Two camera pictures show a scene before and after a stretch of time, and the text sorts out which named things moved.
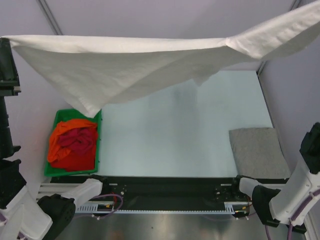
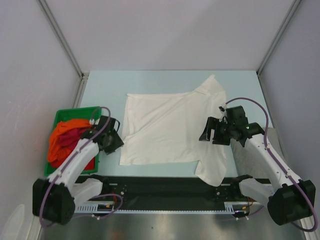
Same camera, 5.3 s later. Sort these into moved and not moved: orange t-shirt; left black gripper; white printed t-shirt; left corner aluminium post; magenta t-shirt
Moved: white printed t-shirt; left black gripper
Not moved: orange t-shirt; magenta t-shirt; left corner aluminium post
